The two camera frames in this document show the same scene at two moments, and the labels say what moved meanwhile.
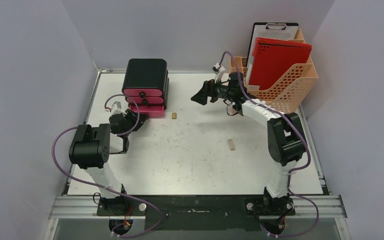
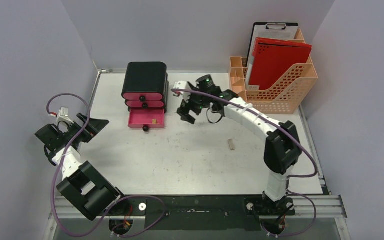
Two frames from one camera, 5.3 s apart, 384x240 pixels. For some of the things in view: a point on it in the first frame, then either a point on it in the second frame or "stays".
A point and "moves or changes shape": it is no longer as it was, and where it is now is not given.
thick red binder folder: (272, 59) stays
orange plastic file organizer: (292, 93) stays
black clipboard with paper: (285, 31) stays
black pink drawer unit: (146, 86) moves or changes shape
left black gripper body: (130, 119) to (73, 129)
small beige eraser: (231, 144) stays
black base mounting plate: (211, 213) stays
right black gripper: (214, 91) to (190, 103)
